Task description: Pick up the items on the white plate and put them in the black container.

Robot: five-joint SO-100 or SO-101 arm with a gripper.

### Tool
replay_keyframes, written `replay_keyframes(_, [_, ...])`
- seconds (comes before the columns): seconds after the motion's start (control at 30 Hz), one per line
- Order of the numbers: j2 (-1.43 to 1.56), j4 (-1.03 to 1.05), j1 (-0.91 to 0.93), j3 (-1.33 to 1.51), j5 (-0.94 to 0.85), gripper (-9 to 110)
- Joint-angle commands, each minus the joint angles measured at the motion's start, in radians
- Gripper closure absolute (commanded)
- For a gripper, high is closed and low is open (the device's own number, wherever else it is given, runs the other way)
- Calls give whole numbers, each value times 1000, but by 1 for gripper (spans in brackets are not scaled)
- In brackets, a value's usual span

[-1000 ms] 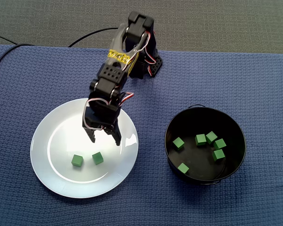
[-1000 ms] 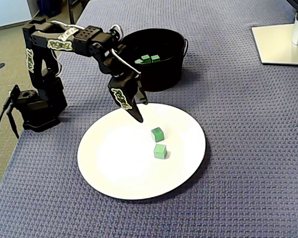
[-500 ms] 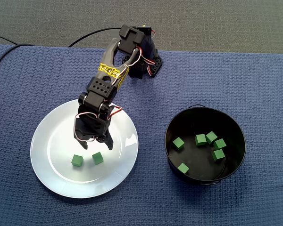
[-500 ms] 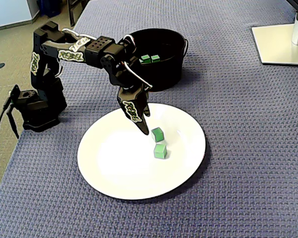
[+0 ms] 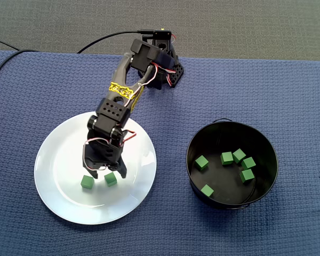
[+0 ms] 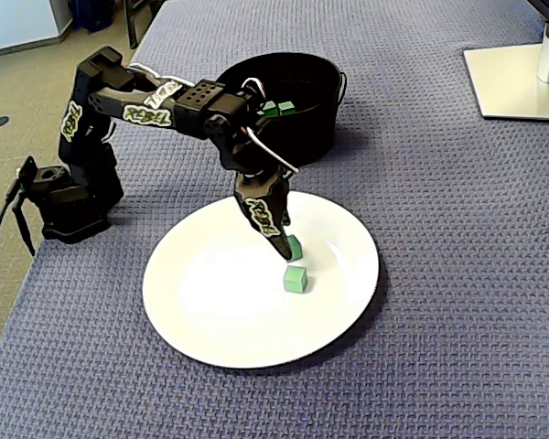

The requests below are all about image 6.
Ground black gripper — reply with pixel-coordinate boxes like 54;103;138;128
219;132;298;262

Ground white round plate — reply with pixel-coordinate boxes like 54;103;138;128
141;188;381;370

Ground black metal bucket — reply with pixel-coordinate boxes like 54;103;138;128
212;51;349;169

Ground dark furniture legs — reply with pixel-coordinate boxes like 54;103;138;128
122;0;166;50

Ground white monitor stand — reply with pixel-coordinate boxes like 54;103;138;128
462;20;549;123

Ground white red gripper wire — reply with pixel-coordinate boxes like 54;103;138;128
240;77;301;176

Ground white red arm wire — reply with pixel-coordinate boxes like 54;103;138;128
126;62;196;92

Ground short black base cable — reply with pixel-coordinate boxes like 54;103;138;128
11;200;37;257

